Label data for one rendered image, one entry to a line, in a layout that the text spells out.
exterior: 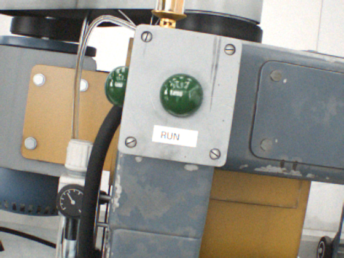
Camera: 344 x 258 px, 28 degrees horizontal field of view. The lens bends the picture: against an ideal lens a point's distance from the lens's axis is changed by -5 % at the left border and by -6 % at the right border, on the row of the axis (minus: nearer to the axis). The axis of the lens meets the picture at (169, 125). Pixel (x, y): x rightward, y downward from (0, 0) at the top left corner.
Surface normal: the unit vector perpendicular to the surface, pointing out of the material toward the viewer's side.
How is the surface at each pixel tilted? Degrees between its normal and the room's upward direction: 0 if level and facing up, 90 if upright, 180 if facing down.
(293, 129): 90
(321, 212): 90
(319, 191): 89
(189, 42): 90
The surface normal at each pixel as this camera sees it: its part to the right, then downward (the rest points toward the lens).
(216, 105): 0.06, 0.06
